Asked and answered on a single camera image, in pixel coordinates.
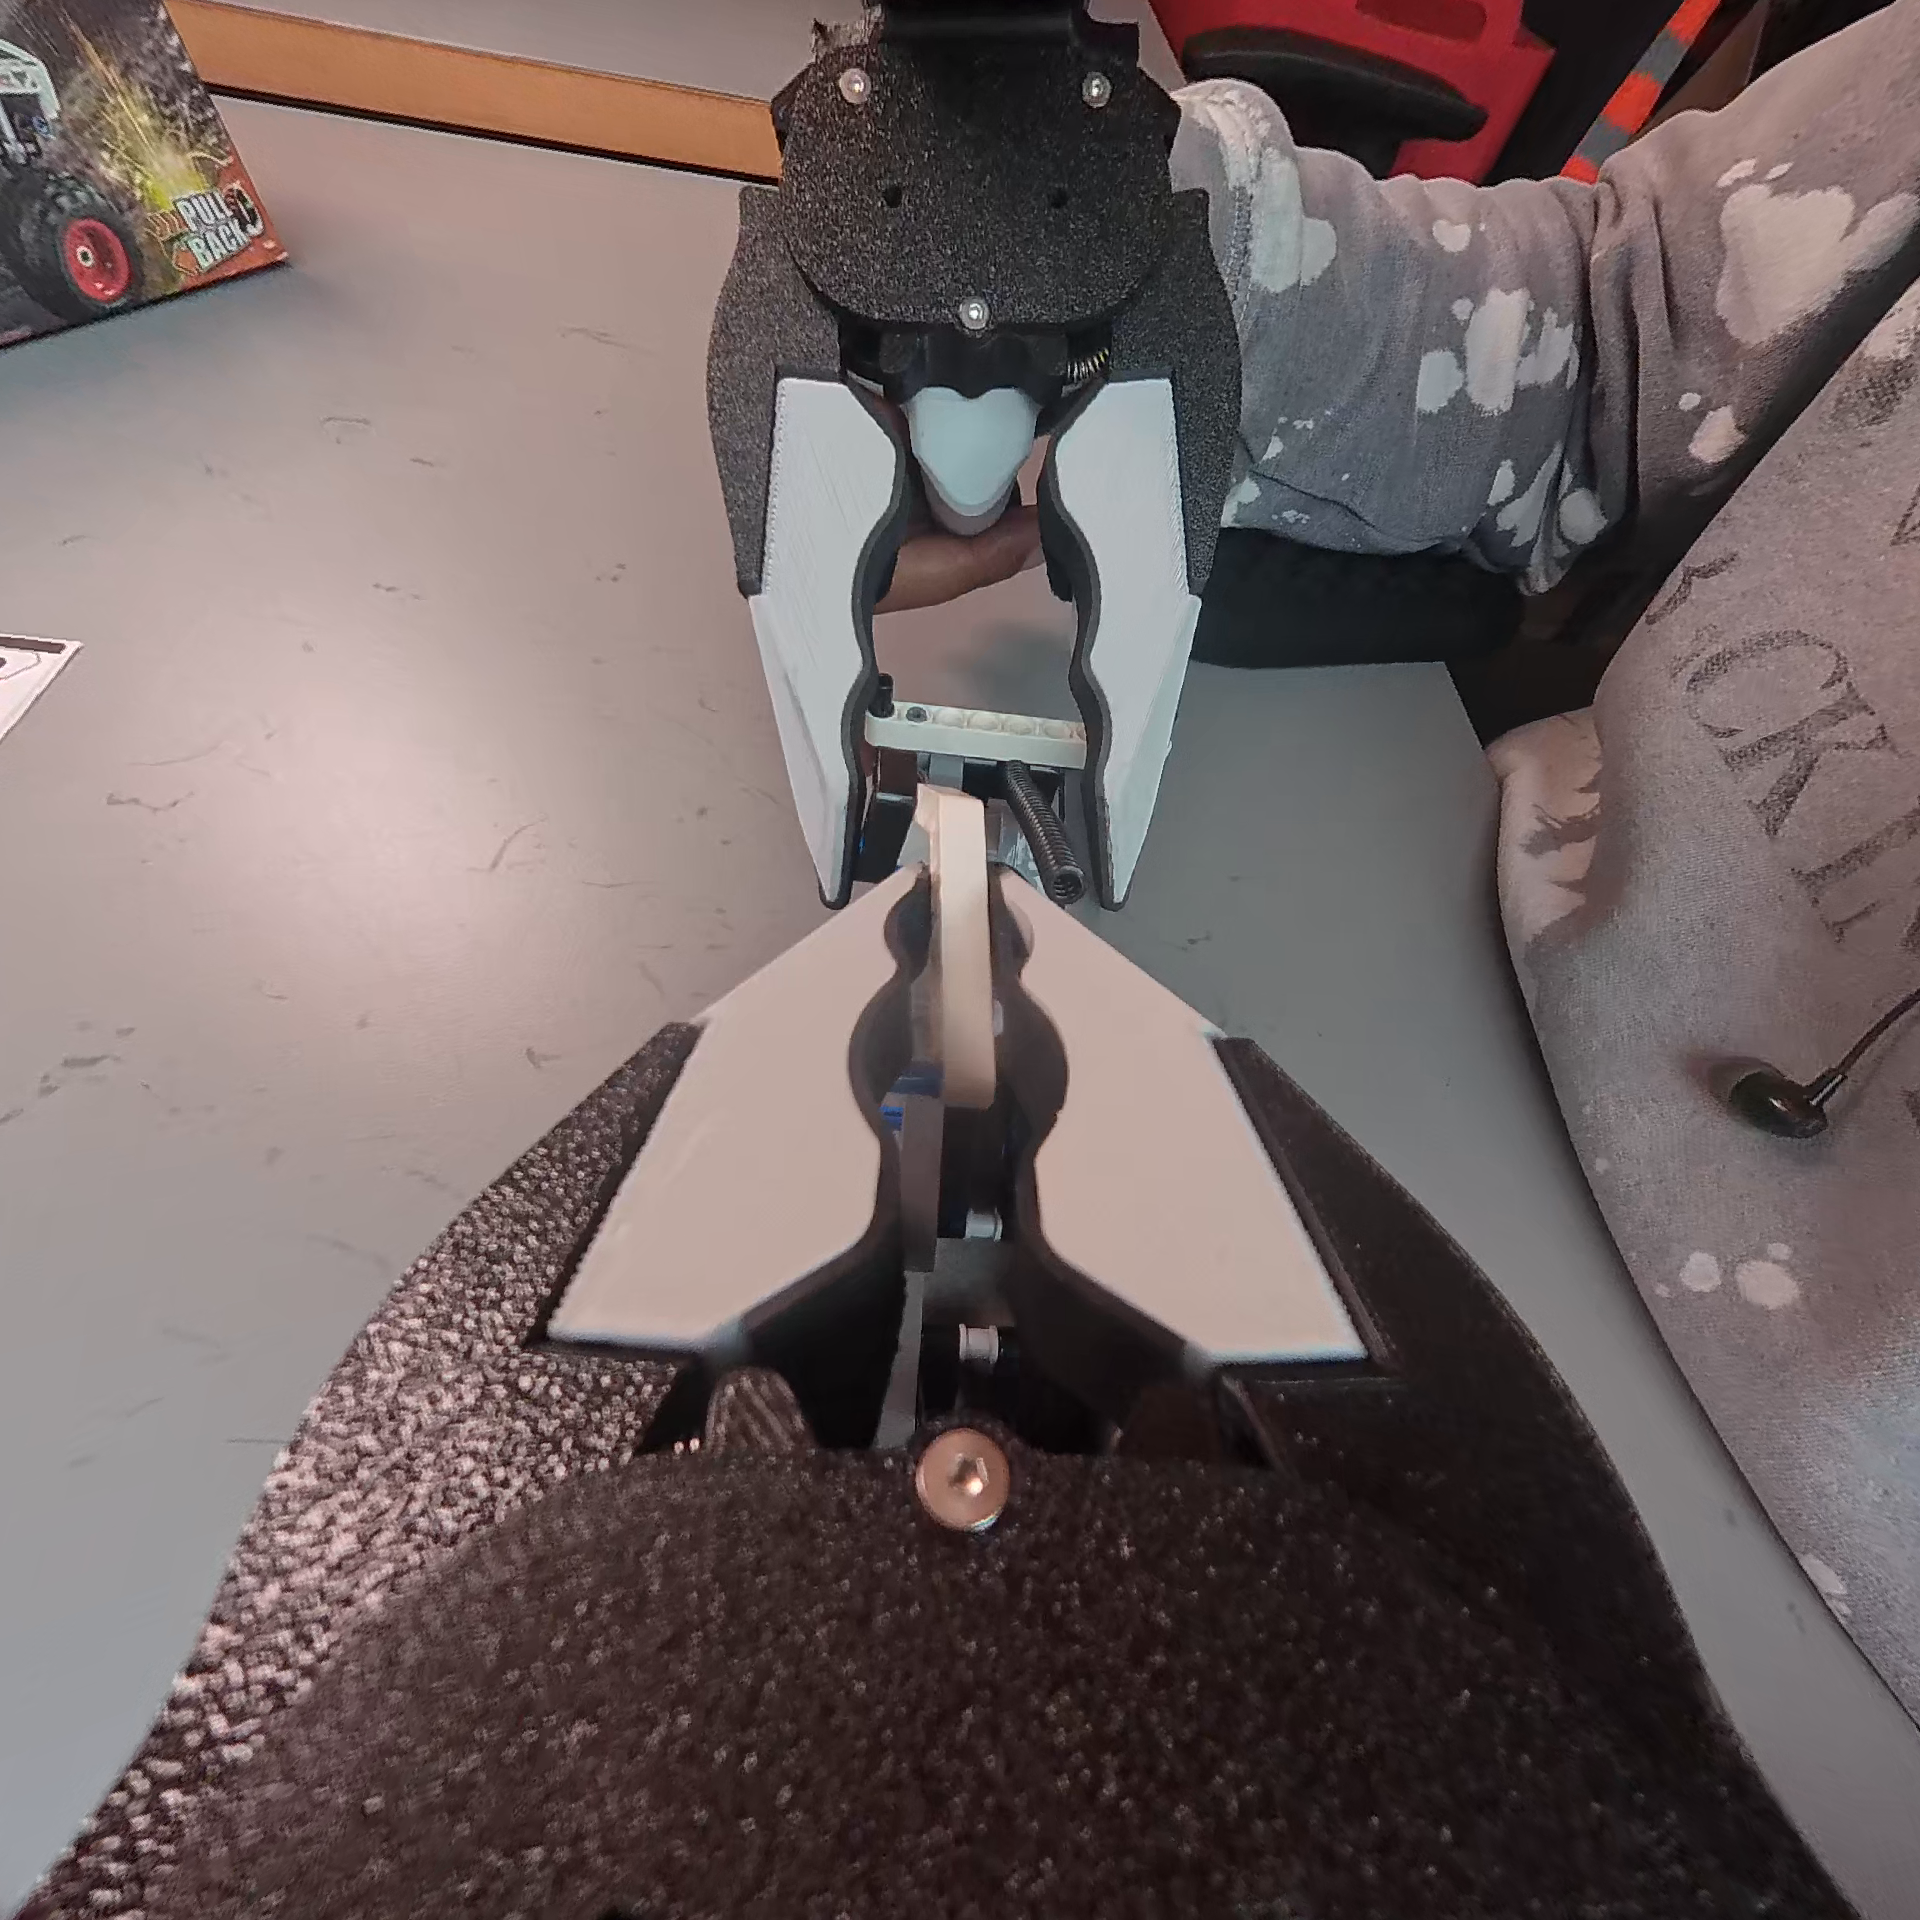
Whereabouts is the grey desk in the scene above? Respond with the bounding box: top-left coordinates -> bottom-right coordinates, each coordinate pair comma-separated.
0,91 -> 1920,1772

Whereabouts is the person's right hand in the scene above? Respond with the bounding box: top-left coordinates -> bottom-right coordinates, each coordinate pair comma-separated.
883,510 -> 1052,612

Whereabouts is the black toy set box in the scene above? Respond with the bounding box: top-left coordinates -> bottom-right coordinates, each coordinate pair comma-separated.
0,0 -> 290,351

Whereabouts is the grey black toy chassis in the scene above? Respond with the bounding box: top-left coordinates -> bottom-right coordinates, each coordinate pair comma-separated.
863,675 -> 1091,1454

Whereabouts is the person's right forearm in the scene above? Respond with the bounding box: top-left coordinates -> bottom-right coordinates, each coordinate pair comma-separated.
1170,74 -> 1802,603

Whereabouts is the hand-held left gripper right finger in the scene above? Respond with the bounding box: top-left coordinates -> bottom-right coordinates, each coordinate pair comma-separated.
982,871 -> 1370,1371

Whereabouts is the toy sticker sheet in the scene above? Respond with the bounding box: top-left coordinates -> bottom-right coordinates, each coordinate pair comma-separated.
0,633 -> 81,741

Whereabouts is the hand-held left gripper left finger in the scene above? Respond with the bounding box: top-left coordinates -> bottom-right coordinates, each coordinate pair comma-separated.
546,871 -> 940,1375

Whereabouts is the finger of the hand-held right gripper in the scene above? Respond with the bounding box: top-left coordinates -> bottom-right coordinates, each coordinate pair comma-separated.
745,372 -> 906,913
1044,372 -> 1207,913

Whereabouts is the adjoining grey table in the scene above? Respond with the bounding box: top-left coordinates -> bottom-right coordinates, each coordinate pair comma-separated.
165,0 -> 889,174

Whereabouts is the thin black earphone cable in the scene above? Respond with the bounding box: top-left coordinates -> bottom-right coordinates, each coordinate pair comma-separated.
1724,991 -> 1920,1143

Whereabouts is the person's grey printed sweatshirt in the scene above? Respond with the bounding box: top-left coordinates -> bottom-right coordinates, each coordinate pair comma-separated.
1485,284 -> 1920,1728

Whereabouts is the red chair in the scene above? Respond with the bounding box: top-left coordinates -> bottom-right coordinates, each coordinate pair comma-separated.
1155,0 -> 1555,183

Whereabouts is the white bent toy beam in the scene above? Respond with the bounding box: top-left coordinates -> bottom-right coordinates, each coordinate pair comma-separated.
906,787 -> 1010,1117

